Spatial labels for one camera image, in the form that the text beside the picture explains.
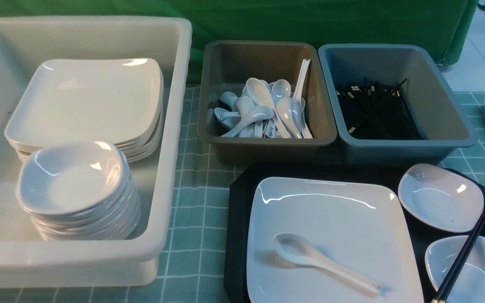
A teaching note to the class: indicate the black serving tray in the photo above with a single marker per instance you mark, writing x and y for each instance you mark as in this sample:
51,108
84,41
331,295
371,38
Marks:
241,194

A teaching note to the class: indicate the black chopsticks pair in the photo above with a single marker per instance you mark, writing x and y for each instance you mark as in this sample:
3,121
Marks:
449,281

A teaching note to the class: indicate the green backdrop cloth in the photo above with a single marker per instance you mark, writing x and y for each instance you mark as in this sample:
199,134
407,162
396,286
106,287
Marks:
438,26

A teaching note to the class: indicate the white ceramic spoon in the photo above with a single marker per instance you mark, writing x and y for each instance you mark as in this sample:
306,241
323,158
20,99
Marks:
299,251

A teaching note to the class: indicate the pile of white spoons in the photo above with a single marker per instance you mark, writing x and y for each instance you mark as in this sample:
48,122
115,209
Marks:
264,110

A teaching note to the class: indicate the large white plastic tub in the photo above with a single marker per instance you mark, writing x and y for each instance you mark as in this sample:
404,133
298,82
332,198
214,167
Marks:
28,261

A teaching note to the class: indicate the brown plastic bin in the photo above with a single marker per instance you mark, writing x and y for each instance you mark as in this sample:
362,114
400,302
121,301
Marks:
227,66

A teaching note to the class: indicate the pile of black chopsticks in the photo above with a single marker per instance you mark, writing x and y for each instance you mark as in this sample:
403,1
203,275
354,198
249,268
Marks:
373,110

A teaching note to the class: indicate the stack of white bowls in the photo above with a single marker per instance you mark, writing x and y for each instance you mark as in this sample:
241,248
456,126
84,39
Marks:
79,191

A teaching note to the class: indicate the green checked tablecloth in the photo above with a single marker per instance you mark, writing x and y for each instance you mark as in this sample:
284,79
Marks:
191,264

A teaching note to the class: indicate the grey-blue plastic bin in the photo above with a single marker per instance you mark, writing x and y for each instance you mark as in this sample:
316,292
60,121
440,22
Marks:
429,97

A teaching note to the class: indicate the stack of white square plates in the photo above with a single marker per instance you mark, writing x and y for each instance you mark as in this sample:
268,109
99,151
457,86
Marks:
119,101

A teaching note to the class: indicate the white small bowl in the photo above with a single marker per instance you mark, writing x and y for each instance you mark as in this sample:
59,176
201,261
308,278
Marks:
440,198
470,284

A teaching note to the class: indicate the large white square plate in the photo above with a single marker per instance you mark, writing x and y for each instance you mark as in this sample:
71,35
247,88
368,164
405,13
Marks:
360,226

